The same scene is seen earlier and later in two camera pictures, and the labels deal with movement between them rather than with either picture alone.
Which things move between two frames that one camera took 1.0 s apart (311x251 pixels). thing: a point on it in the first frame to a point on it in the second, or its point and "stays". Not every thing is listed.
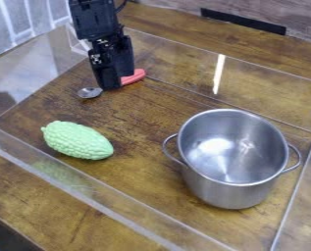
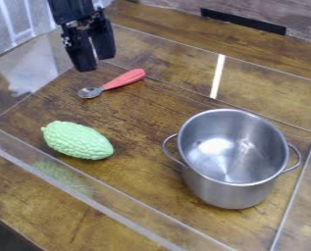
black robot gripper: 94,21 to 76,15
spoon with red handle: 128,77 stays
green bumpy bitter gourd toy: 78,140 stays
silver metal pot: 233,155 stays
